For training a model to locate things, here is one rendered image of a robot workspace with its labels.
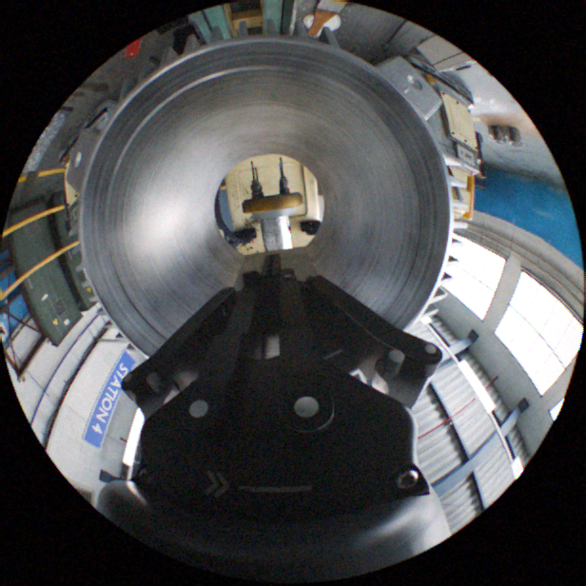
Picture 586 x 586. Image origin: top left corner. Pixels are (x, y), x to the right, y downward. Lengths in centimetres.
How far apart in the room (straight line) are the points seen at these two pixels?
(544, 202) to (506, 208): 128
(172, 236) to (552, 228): 562
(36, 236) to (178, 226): 319
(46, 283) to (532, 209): 861
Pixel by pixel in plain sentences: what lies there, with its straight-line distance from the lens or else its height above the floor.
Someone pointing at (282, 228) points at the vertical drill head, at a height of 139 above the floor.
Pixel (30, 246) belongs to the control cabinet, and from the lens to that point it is 324.
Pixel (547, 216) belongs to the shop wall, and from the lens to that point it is 557.
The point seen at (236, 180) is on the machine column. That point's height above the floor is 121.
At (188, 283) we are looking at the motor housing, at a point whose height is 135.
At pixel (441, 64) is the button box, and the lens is 35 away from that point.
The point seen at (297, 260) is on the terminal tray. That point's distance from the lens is 21.
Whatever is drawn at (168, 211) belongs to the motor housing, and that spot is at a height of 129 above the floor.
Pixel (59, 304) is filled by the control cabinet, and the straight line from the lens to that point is 322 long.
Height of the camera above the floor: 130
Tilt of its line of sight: 30 degrees up
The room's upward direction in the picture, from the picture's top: 173 degrees clockwise
